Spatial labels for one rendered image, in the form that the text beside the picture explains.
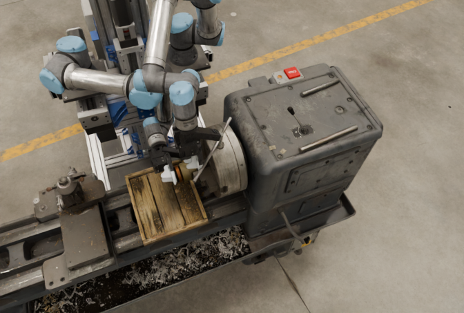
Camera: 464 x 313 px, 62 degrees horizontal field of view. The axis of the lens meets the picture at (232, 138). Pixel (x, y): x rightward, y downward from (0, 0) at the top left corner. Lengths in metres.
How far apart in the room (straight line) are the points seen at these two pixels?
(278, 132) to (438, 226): 1.84
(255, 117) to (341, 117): 0.37
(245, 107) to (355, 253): 1.52
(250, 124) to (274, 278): 1.31
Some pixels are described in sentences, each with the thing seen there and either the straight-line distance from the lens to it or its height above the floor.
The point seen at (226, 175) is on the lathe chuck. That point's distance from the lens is 1.58.
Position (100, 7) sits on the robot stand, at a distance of 1.93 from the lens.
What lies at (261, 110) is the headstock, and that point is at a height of 1.26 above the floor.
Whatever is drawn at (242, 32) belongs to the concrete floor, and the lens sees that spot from 4.01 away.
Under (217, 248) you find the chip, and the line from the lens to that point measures 2.07.
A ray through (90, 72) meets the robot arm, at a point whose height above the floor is 1.39.
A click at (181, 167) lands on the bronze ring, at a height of 1.12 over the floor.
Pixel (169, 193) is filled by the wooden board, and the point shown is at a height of 0.89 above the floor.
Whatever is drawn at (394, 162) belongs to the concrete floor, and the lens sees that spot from 3.31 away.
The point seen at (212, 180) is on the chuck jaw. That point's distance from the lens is 1.63.
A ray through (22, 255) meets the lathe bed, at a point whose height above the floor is 0.84.
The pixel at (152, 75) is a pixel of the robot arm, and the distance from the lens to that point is 1.34.
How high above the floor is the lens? 2.54
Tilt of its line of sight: 55 degrees down
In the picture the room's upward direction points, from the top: 4 degrees clockwise
